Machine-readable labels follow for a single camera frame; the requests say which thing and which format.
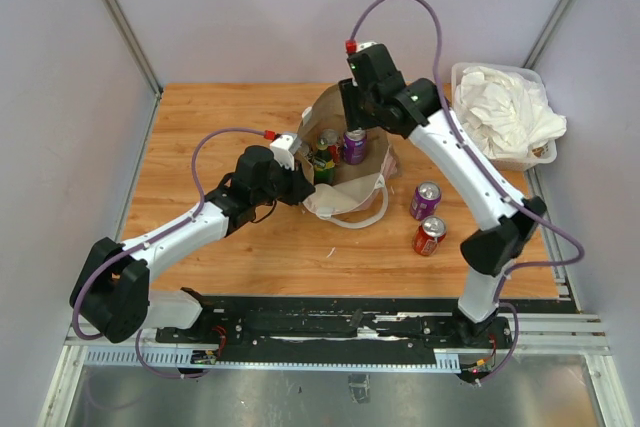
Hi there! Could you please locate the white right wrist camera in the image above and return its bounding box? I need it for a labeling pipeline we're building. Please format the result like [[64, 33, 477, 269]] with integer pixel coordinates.
[[345, 39, 376, 55]]

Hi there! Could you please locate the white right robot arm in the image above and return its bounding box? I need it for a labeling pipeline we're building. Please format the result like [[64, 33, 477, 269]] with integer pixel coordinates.
[[338, 40, 546, 347]]

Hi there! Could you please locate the green glass bottle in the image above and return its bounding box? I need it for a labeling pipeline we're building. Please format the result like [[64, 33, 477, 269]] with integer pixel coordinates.
[[312, 138, 335, 185]]

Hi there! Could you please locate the aluminium frame post right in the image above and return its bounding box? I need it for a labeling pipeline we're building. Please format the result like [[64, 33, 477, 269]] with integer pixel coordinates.
[[522, 0, 576, 70]]

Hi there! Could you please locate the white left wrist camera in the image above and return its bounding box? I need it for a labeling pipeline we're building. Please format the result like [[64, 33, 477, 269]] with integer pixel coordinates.
[[269, 132, 301, 171]]

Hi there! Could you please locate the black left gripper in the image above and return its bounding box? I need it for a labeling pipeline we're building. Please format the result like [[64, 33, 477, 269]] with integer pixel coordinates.
[[253, 156, 316, 206]]

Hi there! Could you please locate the red cola can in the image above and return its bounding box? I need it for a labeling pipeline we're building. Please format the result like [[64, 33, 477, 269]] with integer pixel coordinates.
[[320, 129, 341, 165], [412, 215, 447, 256]]

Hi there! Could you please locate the white plastic basket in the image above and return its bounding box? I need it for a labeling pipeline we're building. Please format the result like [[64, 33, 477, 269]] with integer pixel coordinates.
[[450, 61, 559, 168]]

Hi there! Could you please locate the aluminium frame post left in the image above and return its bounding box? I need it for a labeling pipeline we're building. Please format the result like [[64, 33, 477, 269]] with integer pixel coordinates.
[[73, 0, 165, 98]]

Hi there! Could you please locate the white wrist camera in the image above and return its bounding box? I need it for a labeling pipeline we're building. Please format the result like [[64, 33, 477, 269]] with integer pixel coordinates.
[[269, 132, 301, 171], [345, 39, 376, 55]]

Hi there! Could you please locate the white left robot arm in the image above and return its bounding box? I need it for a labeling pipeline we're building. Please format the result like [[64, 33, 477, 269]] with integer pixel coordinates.
[[70, 135, 315, 343]]

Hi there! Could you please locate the white crumpled cloth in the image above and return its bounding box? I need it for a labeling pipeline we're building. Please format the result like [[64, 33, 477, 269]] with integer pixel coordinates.
[[458, 65, 568, 160]]

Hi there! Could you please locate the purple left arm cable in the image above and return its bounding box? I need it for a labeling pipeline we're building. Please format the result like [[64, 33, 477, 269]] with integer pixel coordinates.
[[72, 127, 279, 381]]

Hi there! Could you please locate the purple Fanta can front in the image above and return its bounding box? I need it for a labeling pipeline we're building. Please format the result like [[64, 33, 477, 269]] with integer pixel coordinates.
[[343, 129, 367, 165]]

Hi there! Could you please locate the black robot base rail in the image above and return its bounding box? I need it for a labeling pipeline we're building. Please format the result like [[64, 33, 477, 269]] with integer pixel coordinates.
[[155, 296, 515, 368]]

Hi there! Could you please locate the purple fanta can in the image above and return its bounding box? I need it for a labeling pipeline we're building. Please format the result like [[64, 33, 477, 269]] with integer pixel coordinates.
[[343, 129, 367, 165], [409, 181, 442, 221]]

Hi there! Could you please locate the aluminium frame post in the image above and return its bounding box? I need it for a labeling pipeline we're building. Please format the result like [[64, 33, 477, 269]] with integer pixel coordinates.
[[522, 0, 576, 70], [73, 0, 165, 98]]

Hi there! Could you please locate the burlap canvas tote bag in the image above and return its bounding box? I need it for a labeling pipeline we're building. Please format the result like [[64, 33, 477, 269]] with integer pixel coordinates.
[[295, 84, 399, 229]]

